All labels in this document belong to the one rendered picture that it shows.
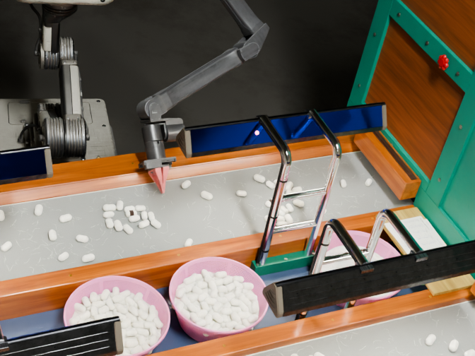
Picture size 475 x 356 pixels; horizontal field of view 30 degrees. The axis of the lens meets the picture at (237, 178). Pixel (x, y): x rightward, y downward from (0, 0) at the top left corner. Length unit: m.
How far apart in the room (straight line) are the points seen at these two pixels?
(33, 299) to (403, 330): 0.98
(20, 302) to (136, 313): 0.30
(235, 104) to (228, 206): 1.76
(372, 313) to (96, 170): 0.91
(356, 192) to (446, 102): 0.42
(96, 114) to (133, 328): 1.27
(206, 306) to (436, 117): 0.89
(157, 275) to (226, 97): 2.10
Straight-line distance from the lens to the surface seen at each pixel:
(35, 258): 2.43
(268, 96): 4.47
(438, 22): 2.64
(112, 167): 2.69
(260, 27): 2.82
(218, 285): 2.42
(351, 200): 2.79
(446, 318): 2.54
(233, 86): 4.49
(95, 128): 3.31
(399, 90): 2.82
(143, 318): 2.31
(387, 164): 2.79
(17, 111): 3.37
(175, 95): 2.66
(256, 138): 2.38
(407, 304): 2.49
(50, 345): 1.79
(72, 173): 2.66
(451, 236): 2.69
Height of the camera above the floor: 2.49
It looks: 39 degrees down
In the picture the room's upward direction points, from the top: 12 degrees clockwise
